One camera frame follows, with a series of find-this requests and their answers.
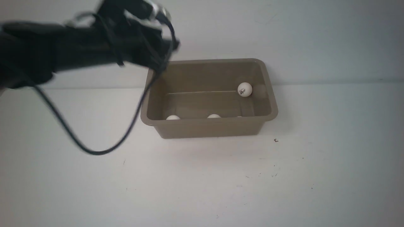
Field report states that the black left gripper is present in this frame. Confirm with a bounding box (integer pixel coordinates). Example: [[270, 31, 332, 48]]
[[95, 0, 180, 71]]

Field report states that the white ping-pong ball with logo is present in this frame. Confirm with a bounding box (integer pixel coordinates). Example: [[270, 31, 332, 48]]
[[237, 82, 253, 97]]

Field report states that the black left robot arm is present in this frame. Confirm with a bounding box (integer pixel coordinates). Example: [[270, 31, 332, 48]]
[[0, 0, 180, 89]]

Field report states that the beige plastic bin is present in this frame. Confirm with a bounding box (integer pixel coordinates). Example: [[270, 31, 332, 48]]
[[140, 58, 278, 138]]

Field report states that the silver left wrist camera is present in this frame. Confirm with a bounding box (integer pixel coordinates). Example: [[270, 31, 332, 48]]
[[144, 0, 171, 25]]

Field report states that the black left camera cable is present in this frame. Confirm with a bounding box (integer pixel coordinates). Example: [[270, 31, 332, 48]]
[[32, 13, 177, 156]]

